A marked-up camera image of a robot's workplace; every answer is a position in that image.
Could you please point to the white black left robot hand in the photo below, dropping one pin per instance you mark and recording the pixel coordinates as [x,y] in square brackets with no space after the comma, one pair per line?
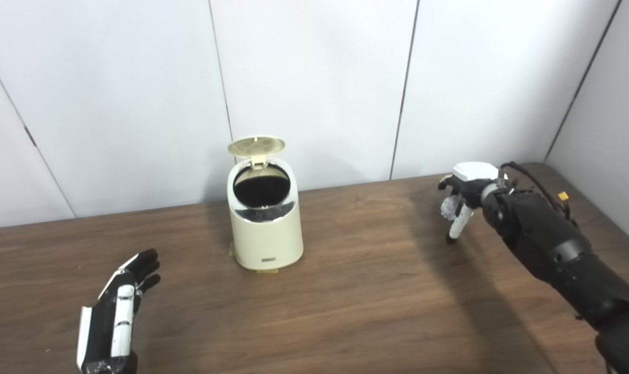
[104,332]

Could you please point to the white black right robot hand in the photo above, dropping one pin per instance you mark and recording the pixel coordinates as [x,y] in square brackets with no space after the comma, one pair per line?
[475,174]

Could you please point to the white paper ball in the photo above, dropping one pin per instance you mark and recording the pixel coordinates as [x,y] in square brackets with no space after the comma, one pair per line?
[448,208]

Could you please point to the cream-colored desktop trash bin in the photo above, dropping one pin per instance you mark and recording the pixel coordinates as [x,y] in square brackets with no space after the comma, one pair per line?
[265,239]

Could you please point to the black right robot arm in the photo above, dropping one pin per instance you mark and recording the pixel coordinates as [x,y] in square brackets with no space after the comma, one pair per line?
[553,249]

